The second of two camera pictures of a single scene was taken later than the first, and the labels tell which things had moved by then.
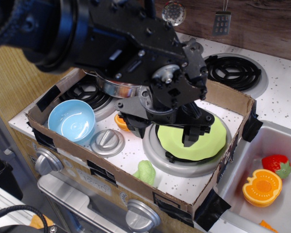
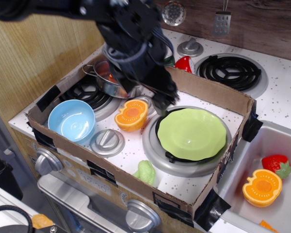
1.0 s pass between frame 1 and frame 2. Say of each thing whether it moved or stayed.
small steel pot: stayed
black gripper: moved
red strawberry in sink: stayed
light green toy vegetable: stayed
